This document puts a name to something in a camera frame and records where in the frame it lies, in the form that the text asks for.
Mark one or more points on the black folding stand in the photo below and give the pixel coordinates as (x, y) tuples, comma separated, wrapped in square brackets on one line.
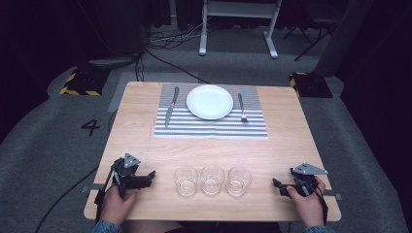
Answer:
[(312, 35)]

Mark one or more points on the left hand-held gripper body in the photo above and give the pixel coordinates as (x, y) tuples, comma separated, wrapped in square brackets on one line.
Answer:
[(126, 176)]

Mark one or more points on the silver table knife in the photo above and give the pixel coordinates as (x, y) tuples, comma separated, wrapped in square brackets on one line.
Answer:
[(171, 108)]

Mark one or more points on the person's right hand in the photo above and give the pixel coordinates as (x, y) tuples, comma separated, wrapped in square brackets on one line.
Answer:
[(307, 207)]

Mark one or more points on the black stand with round base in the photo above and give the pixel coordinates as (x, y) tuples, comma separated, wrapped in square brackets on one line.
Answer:
[(116, 32)]

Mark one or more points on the clear drinking glass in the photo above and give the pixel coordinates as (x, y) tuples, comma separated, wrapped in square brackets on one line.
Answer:
[(212, 180), (238, 182), (186, 183)]

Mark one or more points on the person's left hand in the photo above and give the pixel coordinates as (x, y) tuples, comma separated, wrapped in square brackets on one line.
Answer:
[(115, 205)]

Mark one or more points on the white round plate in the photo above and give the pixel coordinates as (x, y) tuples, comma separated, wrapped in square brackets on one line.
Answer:
[(209, 102)]

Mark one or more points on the silver fork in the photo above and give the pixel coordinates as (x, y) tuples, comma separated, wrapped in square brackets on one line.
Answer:
[(241, 106)]

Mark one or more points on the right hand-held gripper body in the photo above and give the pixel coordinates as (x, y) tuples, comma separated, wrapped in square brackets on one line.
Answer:
[(306, 178)]

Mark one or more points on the black yellow striped base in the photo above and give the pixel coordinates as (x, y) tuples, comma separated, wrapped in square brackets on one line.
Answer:
[(84, 82), (311, 85)]

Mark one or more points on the grey curtain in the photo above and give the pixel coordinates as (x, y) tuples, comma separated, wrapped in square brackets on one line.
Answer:
[(343, 35)]

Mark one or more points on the person's legs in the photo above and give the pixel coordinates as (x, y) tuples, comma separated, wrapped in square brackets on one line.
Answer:
[(210, 227)]

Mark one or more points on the grey striped placemat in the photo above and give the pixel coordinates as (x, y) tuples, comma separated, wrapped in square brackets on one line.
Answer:
[(210, 129)]

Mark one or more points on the white metal desk frame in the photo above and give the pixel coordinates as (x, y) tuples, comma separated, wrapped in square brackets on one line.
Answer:
[(239, 9)]

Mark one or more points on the metal table edge bracket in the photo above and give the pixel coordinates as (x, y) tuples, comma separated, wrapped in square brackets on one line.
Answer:
[(333, 194), (92, 188)]

